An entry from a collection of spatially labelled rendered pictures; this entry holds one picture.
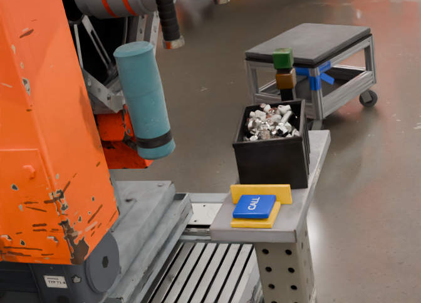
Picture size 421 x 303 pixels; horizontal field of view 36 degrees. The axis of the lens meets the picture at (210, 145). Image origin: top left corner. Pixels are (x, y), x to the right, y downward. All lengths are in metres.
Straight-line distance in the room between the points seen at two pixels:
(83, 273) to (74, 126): 0.44
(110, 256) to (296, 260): 0.42
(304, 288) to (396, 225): 0.63
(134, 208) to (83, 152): 0.77
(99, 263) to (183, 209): 0.55
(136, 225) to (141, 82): 0.49
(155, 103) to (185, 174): 1.05
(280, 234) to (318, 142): 0.36
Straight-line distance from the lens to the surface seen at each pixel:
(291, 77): 1.51
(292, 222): 1.24
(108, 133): 1.61
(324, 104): 2.52
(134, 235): 1.75
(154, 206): 1.85
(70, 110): 1.08
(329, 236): 2.00
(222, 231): 1.26
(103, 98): 1.50
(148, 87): 1.44
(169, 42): 1.34
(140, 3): 1.49
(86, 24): 1.67
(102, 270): 1.48
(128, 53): 1.42
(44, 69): 1.03
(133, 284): 1.69
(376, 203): 2.14
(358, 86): 2.70
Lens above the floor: 1.11
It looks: 24 degrees down
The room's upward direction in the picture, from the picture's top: 11 degrees counter-clockwise
